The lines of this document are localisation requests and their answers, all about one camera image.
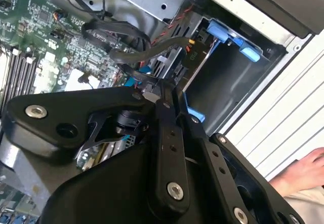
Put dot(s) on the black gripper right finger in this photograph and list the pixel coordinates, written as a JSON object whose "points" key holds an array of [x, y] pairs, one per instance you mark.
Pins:
{"points": [[200, 137]]}

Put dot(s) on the person bare hand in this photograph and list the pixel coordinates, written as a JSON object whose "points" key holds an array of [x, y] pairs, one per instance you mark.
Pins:
{"points": [[298, 176]]}

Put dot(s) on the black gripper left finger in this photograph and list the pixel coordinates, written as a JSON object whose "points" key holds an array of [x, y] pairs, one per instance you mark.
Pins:
{"points": [[76, 102]]}

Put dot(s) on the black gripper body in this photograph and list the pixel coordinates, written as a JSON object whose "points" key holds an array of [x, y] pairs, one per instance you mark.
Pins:
{"points": [[106, 191]]}

